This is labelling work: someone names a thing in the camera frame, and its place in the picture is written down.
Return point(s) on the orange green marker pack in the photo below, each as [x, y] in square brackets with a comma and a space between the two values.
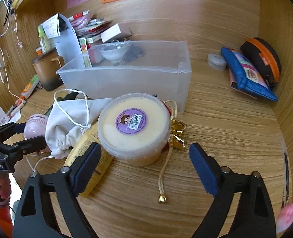
[30, 86]

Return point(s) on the green white box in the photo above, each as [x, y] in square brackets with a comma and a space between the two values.
[43, 38]

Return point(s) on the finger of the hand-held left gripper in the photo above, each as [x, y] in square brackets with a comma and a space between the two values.
[27, 145]
[19, 128]

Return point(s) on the pink round object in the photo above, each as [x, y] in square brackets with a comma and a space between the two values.
[33, 128]

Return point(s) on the red pink packet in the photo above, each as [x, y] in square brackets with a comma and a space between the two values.
[79, 19]

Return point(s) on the glass bowl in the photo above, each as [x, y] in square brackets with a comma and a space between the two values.
[114, 50]

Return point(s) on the clear plastic storage box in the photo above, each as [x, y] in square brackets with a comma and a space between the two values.
[136, 84]

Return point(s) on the blue pencil case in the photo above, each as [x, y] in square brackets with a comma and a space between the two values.
[251, 85]

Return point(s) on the stack of cards and booklets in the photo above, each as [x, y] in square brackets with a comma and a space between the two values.
[94, 28]

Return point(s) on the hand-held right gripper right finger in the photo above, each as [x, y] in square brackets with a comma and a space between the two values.
[203, 168]

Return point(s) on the fruit print box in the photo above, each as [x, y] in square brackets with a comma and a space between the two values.
[84, 49]

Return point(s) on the person's left hand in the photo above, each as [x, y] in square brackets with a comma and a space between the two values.
[4, 188]

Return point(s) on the round plastic container purple label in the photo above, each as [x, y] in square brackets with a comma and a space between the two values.
[134, 141]

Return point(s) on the bundle of pens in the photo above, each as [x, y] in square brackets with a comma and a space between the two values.
[16, 109]

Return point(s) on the wooden desk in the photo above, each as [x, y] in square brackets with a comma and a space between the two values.
[223, 133]

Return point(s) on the white printed paper slip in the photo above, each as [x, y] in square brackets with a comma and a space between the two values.
[49, 27]

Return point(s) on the yellow printed tube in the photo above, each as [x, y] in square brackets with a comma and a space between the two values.
[85, 138]

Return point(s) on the white cardboard box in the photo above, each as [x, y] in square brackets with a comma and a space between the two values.
[110, 32]

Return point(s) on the brown ceramic pot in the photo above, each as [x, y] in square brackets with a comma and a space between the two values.
[46, 72]

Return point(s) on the white round small case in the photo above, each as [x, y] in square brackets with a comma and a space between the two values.
[216, 62]

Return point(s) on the white translucent sheet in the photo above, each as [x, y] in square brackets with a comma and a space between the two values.
[68, 42]

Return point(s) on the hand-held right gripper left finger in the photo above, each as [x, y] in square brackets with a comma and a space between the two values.
[89, 168]

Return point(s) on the black orange zip pouch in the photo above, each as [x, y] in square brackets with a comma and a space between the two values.
[255, 52]

